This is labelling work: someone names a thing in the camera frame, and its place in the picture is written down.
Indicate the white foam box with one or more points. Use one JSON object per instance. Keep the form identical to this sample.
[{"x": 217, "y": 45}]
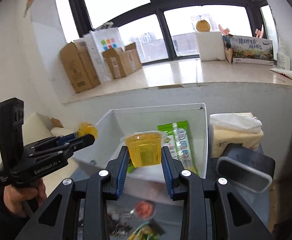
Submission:
[{"x": 210, "y": 46}]

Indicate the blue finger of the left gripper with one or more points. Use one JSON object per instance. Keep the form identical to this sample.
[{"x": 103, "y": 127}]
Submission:
[
  {"x": 82, "y": 142},
  {"x": 63, "y": 139}
]

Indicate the person's left hand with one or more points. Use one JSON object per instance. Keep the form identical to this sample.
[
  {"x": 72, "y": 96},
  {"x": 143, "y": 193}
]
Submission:
[{"x": 13, "y": 197}]

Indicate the tall brown cardboard box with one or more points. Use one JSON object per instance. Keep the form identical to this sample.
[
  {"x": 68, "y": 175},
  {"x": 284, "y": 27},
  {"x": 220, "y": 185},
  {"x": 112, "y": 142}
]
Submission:
[{"x": 78, "y": 66}]

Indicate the yellow jelly cup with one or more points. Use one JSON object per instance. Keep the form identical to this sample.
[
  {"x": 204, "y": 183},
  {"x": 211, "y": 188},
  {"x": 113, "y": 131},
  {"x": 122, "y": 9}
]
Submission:
[{"x": 145, "y": 147}]

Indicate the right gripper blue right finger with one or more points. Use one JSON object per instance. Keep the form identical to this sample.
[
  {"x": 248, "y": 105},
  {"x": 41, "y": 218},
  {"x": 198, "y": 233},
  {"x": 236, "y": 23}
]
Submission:
[{"x": 171, "y": 170}]

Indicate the cream leather sofa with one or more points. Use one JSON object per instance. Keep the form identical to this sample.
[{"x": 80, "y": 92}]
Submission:
[{"x": 37, "y": 127}]

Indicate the orange pumpkin ornament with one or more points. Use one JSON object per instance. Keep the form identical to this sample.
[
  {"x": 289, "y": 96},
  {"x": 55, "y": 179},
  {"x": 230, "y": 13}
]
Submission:
[{"x": 203, "y": 26}]

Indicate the amber jelly cup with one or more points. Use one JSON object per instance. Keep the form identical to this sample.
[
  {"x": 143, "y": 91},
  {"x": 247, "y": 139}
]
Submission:
[{"x": 85, "y": 128}]

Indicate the landscape printed gift box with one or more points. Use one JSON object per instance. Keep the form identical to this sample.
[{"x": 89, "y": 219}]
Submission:
[{"x": 252, "y": 50}]

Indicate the white open storage box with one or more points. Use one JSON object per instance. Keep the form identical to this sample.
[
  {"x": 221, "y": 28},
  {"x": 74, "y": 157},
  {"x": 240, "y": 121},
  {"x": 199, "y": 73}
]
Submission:
[{"x": 145, "y": 130}]

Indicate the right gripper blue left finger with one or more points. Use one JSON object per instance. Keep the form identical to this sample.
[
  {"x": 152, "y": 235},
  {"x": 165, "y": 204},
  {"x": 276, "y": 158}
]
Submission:
[{"x": 118, "y": 170}]

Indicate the yellow tissue pack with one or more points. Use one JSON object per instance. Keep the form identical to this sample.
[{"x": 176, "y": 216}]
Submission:
[{"x": 234, "y": 128}]

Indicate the black silver bluetooth speaker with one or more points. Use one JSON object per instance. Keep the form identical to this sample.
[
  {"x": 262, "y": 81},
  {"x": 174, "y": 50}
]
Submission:
[{"x": 247, "y": 168}]

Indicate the pink jelly cup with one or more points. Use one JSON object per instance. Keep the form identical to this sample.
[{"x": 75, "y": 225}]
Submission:
[{"x": 145, "y": 210}]

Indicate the white dotted paper bag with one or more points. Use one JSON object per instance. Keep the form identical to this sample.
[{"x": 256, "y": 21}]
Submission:
[{"x": 97, "y": 41}]

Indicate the dark dried meat packet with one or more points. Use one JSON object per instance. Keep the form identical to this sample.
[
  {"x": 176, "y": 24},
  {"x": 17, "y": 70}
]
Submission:
[{"x": 118, "y": 222}]

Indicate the green peas snack packet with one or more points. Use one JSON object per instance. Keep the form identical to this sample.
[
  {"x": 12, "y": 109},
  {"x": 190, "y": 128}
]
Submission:
[{"x": 149, "y": 230}]

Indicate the green white candy bag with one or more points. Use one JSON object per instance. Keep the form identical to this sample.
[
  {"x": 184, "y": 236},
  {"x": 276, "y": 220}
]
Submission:
[{"x": 177, "y": 141}]

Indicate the black window frame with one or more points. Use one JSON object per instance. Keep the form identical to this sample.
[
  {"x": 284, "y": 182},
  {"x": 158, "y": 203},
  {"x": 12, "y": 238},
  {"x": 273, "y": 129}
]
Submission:
[{"x": 83, "y": 24}]

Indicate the open small cardboard box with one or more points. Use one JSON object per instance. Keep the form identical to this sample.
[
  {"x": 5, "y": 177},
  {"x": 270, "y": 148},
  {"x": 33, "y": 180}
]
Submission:
[{"x": 122, "y": 63}]

